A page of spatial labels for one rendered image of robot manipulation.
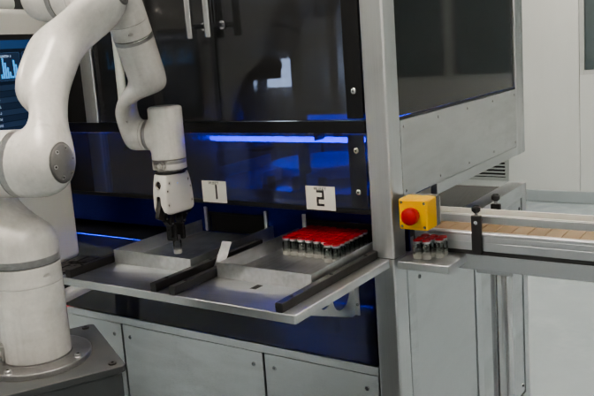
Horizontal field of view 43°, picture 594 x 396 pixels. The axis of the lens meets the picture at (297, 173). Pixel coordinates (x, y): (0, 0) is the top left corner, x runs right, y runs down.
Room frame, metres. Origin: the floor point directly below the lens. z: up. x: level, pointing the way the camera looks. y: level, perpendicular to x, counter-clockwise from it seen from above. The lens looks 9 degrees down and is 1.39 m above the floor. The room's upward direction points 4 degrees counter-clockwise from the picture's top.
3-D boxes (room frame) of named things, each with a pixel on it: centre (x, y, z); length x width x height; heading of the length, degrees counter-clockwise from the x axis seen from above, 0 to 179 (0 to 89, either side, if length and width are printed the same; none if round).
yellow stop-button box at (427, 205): (1.72, -0.28, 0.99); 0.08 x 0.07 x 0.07; 146
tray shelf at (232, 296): (1.80, 0.18, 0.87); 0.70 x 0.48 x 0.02; 56
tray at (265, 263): (1.76, 0.00, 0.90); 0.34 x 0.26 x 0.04; 146
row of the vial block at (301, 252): (1.80, -0.03, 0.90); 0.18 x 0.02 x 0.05; 56
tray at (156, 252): (1.95, 0.28, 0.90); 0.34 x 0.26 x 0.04; 146
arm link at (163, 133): (1.86, 0.32, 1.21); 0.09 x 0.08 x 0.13; 70
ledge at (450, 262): (1.75, -0.31, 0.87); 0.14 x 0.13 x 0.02; 146
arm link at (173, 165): (1.86, 0.31, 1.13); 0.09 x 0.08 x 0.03; 146
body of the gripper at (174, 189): (1.86, 0.31, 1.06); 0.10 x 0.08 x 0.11; 146
